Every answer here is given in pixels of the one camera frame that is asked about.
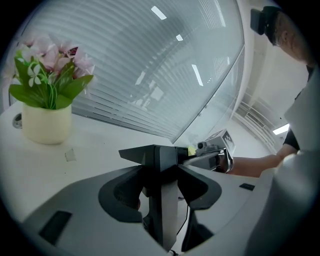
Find black head-mounted camera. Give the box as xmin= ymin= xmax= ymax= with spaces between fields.
xmin=250 ymin=5 xmax=284 ymax=46

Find clear tape piece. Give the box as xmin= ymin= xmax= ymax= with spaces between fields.
xmin=64 ymin=148 xmax=77 ymax=163

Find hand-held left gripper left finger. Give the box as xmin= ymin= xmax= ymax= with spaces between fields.
xmin=98 ymin=165 xmax=145 ymax=224

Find round desk cable grommet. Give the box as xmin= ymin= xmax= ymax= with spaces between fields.
xmin=12 ymin=112 xmax=24 ymax=130

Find pink flowers in cream pot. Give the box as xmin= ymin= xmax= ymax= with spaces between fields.
xmin=8 ymin=33 xmax=96 ymax=146

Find person's right forearm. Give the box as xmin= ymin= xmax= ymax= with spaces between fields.
xmin=231 ymin=146 xmax=288 ymax=179

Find person's head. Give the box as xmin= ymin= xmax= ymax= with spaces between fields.
xmin=271 ymin=11 xmax=317 ymax=67

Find thin black telephone cord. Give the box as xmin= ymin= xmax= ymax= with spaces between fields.
xmin=175 ymin=203 xmax=190 ymax=237

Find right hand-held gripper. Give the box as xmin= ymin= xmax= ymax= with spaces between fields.
xmin=182 ymin=128 xmax=237 ymax=174

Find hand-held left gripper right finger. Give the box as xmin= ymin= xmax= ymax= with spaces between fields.
xmin=177 ymin=164 xmax=223 ymax=211

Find glass partition with blinds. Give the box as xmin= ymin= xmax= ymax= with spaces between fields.
xmin=21 ymin=0 xmax=246 ymax=145

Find white table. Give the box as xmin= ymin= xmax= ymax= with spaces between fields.
xmin=1 ymin=101 xmax=201 ymax=252

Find person's white shirt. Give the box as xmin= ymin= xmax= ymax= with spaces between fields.
xmin=245 ymin=64 xmax=320 ymax=256

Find ceiling light panel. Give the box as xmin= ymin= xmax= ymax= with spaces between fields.
xmin=272 ymin=123 xmax=291 ymax=136

